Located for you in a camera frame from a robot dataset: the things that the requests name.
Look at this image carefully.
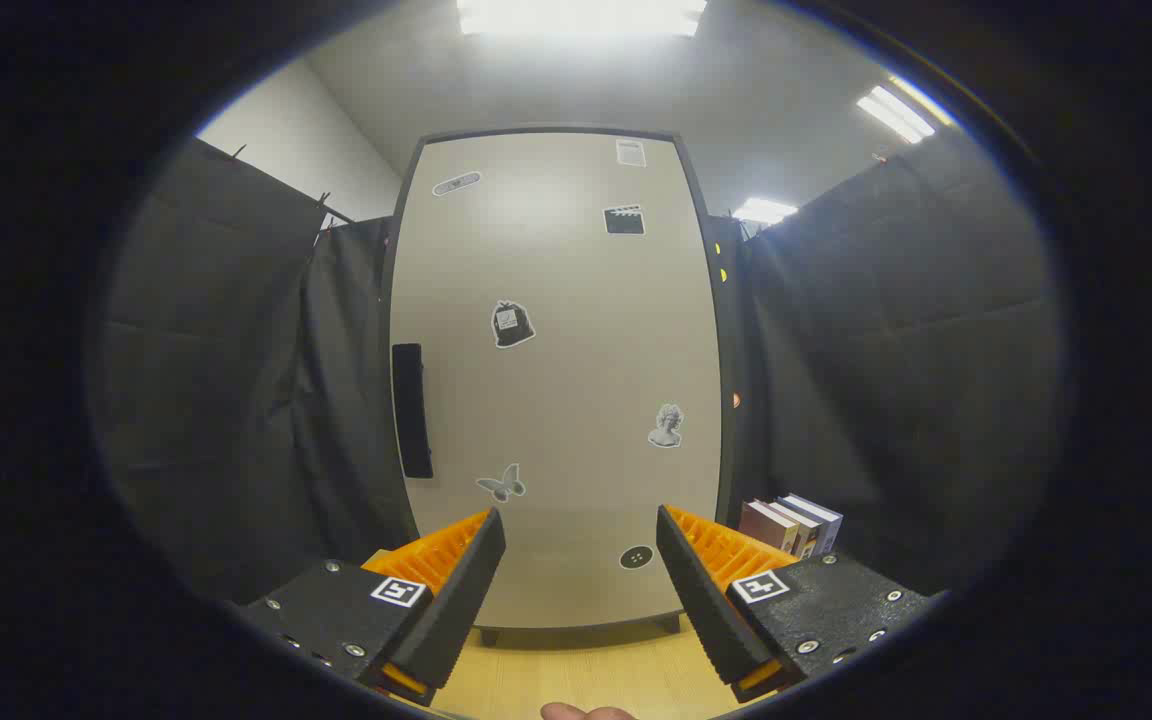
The black backdrop cloth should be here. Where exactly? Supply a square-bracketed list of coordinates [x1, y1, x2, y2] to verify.
[101, 128, 1069, 606]

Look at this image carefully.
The beige cabinet door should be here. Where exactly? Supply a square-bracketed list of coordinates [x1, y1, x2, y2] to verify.
[391, 132, 724, 629]

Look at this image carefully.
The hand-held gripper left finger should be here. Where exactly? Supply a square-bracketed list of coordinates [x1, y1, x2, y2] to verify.
[236, 507, 508, 708]

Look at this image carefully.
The white book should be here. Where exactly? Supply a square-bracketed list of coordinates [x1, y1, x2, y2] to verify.
[769, 498, 823, 561]

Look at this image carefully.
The black door handle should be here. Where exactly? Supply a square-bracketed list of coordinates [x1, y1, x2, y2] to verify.
[392, 343, 434, 480]

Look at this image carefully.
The grey cabinet with legs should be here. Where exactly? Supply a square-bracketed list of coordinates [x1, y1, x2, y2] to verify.
[376, 123, 745, 649]

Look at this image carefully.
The ceiling light panel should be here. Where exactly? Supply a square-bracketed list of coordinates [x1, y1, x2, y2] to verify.
[856, 85, 937, 146]
[456, 0, 709, 38]
[733, 197, 799, 227]

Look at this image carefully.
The blue spine book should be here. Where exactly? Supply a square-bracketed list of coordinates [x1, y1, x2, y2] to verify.
[784, 493, 845, 556]

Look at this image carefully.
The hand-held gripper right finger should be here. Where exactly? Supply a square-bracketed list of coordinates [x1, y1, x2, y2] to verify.
[656, 503, 949, 705]

